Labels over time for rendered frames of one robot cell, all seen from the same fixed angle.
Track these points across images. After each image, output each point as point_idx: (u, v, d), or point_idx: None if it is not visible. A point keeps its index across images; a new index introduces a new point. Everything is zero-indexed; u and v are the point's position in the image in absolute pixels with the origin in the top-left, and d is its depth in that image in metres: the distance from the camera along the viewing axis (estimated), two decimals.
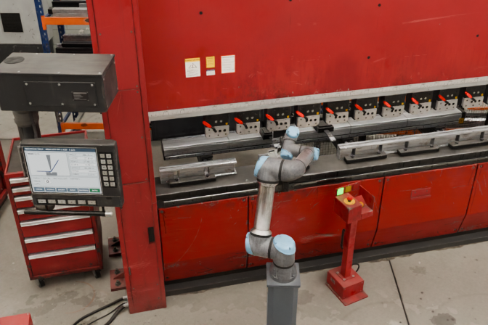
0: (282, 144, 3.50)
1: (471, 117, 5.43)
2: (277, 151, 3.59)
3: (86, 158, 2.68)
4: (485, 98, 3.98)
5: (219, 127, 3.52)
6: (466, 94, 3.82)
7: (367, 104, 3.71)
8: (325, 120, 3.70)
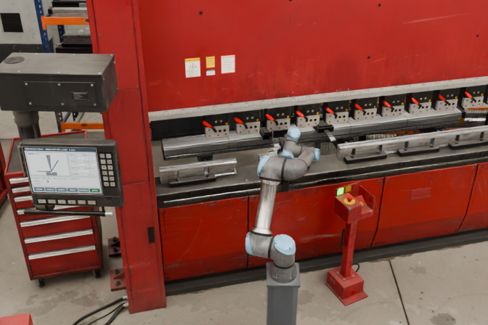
0: (282, 146, 3.57)
1: (471, 117, 5.43)
2: (277, 153, 3.66)
3: (86, 158, 2.68)
4: (485, 98, 3.98)
5: (219, 127, 3.52)
6: (466, 94, 3.82)
7: (367, 104, 3.71)
8: (325, 120, 3.70)
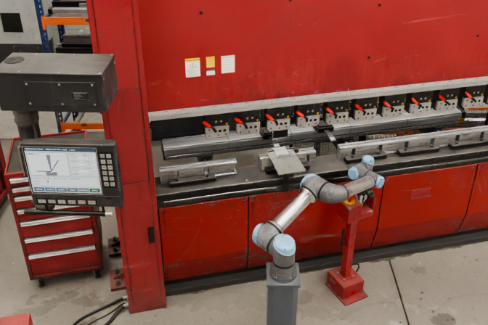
0: None
1: (471, 117, 5.43)
2: (359, 200, 3.66)
3: (86, 158, 2.68)
4: (485, 98, 3.98)
5: (219, 127, 3.52)
6: (466, 94, 3.82)
7: (367, 104, 3.71)
8: (325, 120, 3.70)
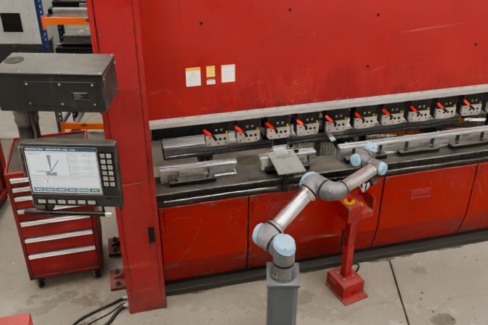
0: None
1: (471, 117, 5.43)
2: (361, 188, 3.60)
3: (86, 158, 2.68)
4: (484, 105, 4.00)
5: (219, 135, 3.55)
6: (465, 102, 3.85)
7: (367, 112, 3.74)
8: (324, 128, 3.73)
